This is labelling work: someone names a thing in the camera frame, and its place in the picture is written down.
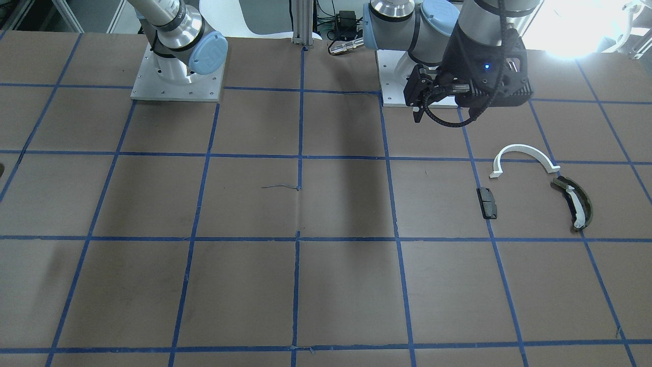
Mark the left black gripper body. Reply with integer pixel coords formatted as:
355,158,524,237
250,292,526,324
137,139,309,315
438,25,535,109

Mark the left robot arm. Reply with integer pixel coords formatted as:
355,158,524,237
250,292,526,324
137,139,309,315
362,1,539,113

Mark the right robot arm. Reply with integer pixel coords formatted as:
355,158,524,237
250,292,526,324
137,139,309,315
129,1,229,75

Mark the white curved plastic clip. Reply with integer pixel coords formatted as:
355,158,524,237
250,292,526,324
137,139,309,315
488,144,561,179

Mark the black brake pad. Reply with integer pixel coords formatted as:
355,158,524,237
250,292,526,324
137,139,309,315
476,187,498,219

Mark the green curved brake shoe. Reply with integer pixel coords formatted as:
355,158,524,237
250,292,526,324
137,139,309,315
551,176,594,232

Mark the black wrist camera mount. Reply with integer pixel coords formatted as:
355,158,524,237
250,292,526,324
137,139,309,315
403,64,438,123

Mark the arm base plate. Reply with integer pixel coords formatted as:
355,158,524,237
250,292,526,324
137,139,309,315
130,45,226,102
376,50,459,109

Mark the aluminium frame post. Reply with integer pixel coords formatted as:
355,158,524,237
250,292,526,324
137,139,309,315
289,1,315,49

